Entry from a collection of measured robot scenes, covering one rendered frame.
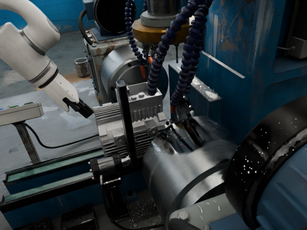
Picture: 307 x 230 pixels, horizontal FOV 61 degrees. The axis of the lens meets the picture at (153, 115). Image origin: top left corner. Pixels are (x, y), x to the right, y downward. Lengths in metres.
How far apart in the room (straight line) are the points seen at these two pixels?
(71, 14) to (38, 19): 5.61
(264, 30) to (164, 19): 0.24
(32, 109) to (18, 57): 0.30
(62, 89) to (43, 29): 0.16
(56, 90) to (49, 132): 0.60
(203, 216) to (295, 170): 0.20
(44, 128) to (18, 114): 0.39
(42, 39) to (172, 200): 0.49
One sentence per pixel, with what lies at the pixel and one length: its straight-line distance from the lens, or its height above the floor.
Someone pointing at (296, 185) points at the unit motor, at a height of 1.32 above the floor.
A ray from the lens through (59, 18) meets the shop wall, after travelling 6.32.
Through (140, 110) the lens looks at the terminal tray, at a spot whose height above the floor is 1.11.
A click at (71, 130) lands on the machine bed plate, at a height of 0.80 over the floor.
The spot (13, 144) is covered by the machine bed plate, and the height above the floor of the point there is 0.80.
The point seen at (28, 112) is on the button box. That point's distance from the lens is 1.00.
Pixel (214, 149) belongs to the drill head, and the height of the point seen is 1.16.
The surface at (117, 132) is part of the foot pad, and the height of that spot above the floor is 1.08.
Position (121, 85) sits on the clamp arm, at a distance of 0.59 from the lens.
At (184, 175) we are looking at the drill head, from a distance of 0.51.
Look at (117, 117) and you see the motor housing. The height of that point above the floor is 1.10.
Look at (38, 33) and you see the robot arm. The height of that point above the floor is 1.35.
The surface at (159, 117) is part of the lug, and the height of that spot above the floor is 1.08.
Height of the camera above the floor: 1.51
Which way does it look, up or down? 34 degrees down
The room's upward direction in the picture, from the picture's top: 5 degrees counter-clockwise
